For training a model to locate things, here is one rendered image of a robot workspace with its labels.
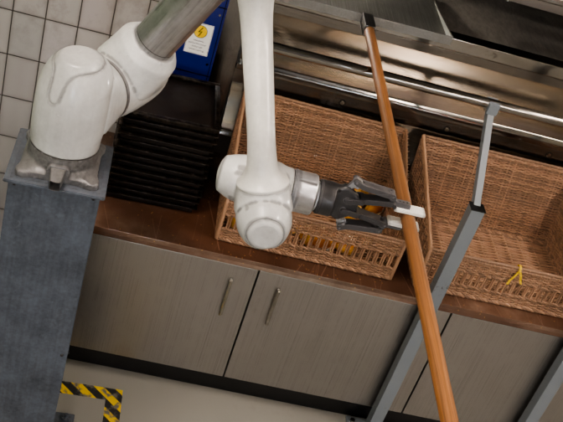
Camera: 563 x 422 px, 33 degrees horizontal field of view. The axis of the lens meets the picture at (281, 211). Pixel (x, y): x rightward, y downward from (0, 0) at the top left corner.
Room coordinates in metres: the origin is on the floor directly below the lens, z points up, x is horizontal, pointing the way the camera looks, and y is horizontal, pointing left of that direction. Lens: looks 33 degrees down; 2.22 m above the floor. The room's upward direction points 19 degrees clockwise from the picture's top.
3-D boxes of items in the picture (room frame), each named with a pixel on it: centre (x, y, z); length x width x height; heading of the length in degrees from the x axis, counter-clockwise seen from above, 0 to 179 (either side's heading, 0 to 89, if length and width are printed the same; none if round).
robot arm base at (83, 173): (1.75, 0.50, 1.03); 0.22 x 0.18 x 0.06; 14
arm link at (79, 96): (1.78, 0.51, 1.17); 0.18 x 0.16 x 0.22; 164
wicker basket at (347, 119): (2.53, -0.07, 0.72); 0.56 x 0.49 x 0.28; 100
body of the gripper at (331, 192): (1.71, -0.10, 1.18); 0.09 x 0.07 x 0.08; 101
